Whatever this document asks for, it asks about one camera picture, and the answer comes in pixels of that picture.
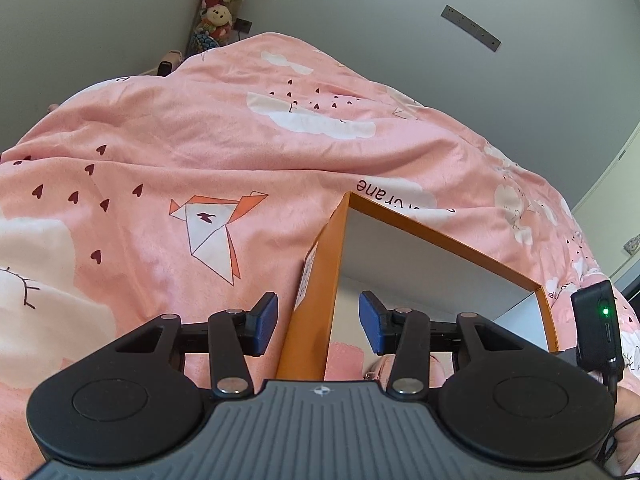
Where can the dark wall socket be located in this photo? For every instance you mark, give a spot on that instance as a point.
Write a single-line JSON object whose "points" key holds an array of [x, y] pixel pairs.
{"points": [[243, 24]]}

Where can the pink printed blanket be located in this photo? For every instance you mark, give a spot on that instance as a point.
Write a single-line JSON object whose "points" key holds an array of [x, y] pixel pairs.
{"points": [[200, 150]]}

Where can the pink cloth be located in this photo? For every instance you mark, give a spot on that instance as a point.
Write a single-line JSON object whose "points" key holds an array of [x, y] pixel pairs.
{"points": [[345, 357]]}

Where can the black furniture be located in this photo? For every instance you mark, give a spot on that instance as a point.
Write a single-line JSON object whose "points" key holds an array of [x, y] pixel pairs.
{"points": [[631, 285]]}

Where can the grey tassel ornament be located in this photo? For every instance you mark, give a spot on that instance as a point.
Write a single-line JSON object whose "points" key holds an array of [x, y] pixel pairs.
{"points": [[632, 243]]}

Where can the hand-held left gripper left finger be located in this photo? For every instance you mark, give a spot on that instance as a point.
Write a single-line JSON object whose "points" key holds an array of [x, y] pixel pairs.
{"points": [[264, 322]]}

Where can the grey perforated wall strip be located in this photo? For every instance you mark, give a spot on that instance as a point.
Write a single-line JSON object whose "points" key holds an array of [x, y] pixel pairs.
{"points": [[471, 28]]}

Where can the orange cardboard box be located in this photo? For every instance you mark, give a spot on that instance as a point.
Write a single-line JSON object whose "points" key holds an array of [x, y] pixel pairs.
{"points": [[320, 270]]}

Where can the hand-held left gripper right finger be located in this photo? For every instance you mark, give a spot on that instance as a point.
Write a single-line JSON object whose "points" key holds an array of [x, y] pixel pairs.
{"points": [[371, 322]]}

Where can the pink black small device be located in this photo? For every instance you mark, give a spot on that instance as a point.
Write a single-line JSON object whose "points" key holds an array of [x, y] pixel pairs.
{"points": [[167, 62]]}

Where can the beige red plush toy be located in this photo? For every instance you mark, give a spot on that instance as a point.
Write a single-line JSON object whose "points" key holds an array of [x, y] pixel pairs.
{"points": [[219, 19]]}

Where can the white wardrobe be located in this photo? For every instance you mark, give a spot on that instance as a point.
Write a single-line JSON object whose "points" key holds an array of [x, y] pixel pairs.
{"points": [[612, 200]]}

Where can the blue patterned plush toy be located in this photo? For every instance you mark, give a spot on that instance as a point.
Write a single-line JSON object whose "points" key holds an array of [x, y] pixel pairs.
{"points": [[204, 42]]}

